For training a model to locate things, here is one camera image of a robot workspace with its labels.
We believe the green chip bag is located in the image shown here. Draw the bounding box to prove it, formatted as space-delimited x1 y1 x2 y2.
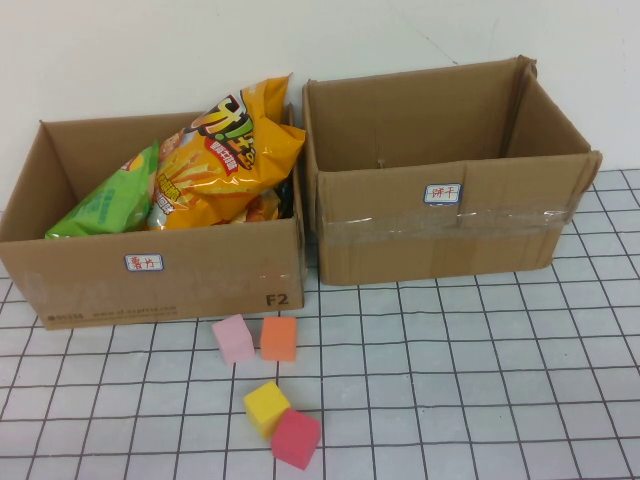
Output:
44 138 161 241

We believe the dark snack packet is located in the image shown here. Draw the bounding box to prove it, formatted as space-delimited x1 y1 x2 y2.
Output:
276 178 297 219

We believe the small orange snack packet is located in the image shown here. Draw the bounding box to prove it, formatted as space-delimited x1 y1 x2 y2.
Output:
230 192 281 225

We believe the clear tape strip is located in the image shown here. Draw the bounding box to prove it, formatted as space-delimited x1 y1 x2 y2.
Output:
319 199 582 237

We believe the cardboard box with clear tape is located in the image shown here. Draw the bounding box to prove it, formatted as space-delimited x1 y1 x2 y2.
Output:
301 54 604 287

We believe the orange foam cube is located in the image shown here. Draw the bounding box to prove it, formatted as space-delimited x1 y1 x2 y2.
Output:
259 315 298 362

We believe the large yellow chip bag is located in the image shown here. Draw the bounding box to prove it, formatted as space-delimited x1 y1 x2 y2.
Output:
147 73 307 232

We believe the white label on taped box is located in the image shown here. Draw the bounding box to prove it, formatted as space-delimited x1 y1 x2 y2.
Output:
424 183 464 205

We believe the light pink foam cube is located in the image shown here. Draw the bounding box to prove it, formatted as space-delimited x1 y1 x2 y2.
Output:
211 313 257 366

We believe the yellow foam cube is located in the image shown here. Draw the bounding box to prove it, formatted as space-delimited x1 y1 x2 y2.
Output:
242 380 292 441

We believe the white label on F2 box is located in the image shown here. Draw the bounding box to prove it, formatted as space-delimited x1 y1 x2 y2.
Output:
124 252 165 272

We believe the red foam cube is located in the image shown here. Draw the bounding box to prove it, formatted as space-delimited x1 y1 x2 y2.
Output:
270 407 322 471

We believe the cardboard box with F2 print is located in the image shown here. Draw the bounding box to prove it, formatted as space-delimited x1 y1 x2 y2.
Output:
0 103 307 331

